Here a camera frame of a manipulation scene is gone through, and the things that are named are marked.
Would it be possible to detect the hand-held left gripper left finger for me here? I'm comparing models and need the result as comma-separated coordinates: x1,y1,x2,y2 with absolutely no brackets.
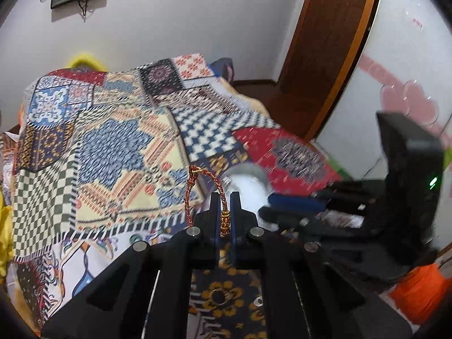
40,191,221,339

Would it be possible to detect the yellow cloth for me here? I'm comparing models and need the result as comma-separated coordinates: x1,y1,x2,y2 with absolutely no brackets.
0,191,17,287

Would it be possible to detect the brown wooden door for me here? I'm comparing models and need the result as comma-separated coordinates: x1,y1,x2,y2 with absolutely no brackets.
233,0,385,142

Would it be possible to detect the black hanging cable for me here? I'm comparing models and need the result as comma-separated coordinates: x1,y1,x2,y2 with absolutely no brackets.
77,0,93,22

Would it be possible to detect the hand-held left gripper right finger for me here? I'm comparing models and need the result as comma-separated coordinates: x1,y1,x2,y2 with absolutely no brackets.
229,191,414,339

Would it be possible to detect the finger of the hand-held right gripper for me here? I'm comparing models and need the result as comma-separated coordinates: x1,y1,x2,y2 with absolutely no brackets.
259,207,329,235
267,185,340,212

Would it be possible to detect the white wardrobe with pink pattern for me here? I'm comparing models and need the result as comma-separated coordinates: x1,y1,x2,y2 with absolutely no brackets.
314,0,452,202

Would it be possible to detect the patchwork patterned blanket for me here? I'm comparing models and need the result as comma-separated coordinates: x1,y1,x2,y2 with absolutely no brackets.
0,54,345,339

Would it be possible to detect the person's right forearm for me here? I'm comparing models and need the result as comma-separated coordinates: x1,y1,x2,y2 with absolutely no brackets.
388,263,446,327

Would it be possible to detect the white round fluffy container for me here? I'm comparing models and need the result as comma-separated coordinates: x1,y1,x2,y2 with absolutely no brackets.
221,165,280,234

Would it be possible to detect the red gold braided bracelet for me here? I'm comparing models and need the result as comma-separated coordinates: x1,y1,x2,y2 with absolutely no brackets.
184,165,232,238

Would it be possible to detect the yellow pillow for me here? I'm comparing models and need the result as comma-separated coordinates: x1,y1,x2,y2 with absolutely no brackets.
68,52,108,73

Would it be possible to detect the dark blue pillow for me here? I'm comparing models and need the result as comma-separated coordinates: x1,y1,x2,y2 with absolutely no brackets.
208,57,236,82

